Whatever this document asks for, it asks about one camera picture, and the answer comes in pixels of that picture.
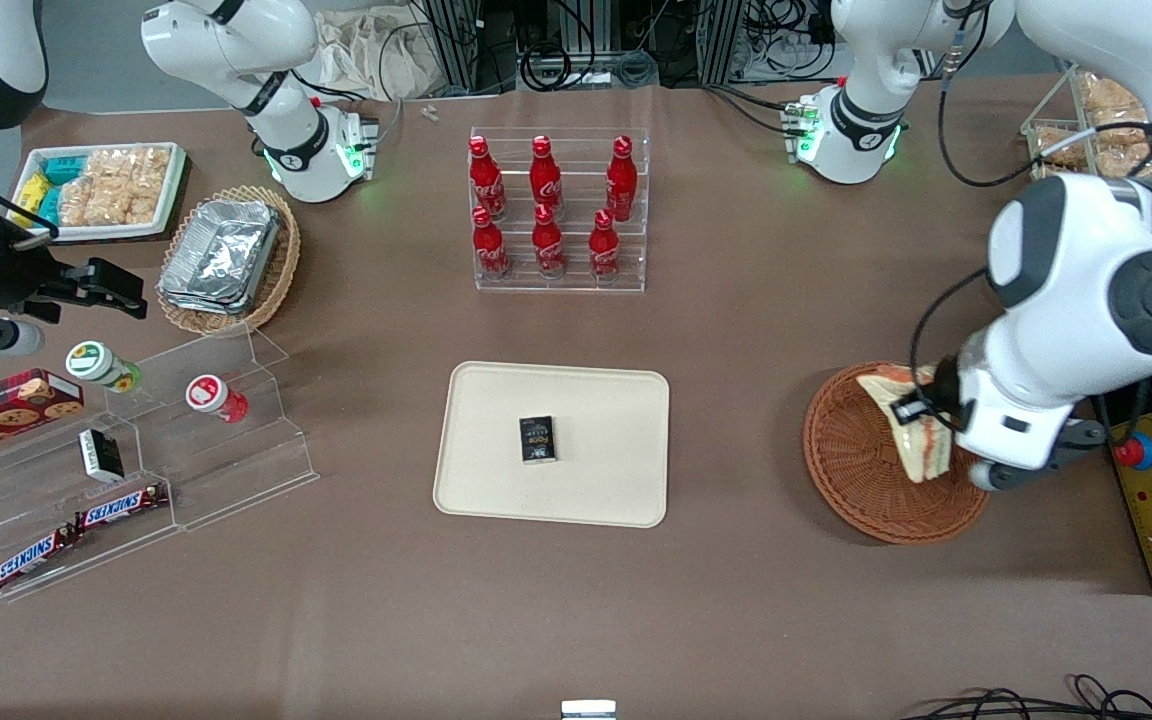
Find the oval light wicker basket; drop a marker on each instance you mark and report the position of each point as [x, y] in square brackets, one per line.
[281, 275]

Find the small black snack box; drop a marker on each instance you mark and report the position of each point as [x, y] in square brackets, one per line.
[539, 440]

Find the red cookie box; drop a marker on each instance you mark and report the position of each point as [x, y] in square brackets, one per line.
[6, 410]

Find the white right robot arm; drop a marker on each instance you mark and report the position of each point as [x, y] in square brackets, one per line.
[236, 40]

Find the red capped drink bottle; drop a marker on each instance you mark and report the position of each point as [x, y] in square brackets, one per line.
[211, 395]

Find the red cola bottle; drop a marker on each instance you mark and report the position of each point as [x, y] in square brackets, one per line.
[545, 180]
[489, 248]
[547, 245]
[621, 180]
[485, 182]
[603, 250]

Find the triangular sandwich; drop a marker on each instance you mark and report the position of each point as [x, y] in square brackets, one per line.
[924, 455]

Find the green capped drink bottle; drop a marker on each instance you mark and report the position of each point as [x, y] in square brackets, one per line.
[96, 363]

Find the clear acrylic bottle rack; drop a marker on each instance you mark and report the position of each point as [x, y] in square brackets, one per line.
[576, 280]

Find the clear cracker snack bag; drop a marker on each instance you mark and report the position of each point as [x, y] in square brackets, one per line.
[1111, 100]
[1061, 152]

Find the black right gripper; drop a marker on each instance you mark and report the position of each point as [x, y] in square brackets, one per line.
[8, 283]

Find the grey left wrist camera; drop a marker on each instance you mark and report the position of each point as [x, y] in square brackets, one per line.
[1006, 475]

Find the round brown wicker basket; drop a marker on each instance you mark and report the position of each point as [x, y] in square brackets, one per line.
[856, 480]

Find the cream plastic tray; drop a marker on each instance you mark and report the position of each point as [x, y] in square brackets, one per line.
[596, 400]

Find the small black white box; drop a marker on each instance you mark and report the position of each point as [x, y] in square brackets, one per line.
[101, 455]

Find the red emergency stop button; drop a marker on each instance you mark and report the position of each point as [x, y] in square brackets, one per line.
[1135, 453]

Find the clear rice cracker pack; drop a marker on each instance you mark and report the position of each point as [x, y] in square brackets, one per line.
[111, 185]

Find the white rectangular snack tray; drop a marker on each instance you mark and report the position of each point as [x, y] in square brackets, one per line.
[174, 195]

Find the small grey metal clip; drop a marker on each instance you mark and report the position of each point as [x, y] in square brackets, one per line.
[429, 112]

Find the white silver box edge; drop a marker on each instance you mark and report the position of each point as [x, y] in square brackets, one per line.
[588, 710]

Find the aluminium foil tray stack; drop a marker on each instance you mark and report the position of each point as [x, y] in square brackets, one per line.
[221, 255]

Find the clear acrylic stepped shelf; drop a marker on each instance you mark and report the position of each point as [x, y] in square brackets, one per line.
[236, 460]

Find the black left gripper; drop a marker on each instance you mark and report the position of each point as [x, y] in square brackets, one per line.
[942, 385]

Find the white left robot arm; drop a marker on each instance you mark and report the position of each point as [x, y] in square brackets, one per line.
[1086, 260]

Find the snickers chocolate bar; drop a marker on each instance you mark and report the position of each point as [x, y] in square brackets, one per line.
[31, 558]
[121, 506]

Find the yellow snack pack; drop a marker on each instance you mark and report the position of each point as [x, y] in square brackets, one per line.
[31, 192]

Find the white cloth bag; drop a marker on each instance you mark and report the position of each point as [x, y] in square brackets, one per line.
[366, 50]

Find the teal snack pack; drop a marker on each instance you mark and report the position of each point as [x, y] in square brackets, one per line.
[64, 168]

